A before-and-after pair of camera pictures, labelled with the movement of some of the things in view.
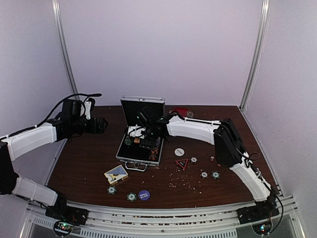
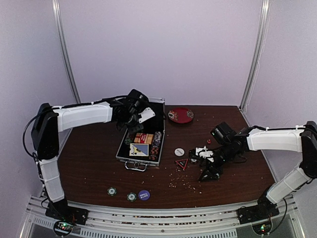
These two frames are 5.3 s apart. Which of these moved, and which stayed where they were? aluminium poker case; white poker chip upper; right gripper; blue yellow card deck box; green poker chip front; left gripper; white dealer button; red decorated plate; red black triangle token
Moved: right gripper; left gripper; blue yellow card deck box
Stayed: white poker chip upper; white dealer button; aluminium poker case; green poker chip front; red black triangle token; red decorated plate
